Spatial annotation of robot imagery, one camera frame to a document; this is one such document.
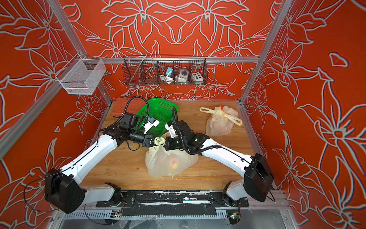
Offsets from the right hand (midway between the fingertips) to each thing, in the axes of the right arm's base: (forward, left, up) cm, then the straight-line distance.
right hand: (158, 145), depth 72 cm
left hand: (+1, -2, +2) cm, 3 cm away
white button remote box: (+47, -21, +9) cm, 52 cm away
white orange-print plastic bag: (-5, -1, -10) cm, 11 cm away
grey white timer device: (+44, -12, +13) cm, 47 cm away
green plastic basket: (+38, +4, -17) cm, 42 cm away
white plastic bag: (+20, -36, -5) cm, 42 cm away
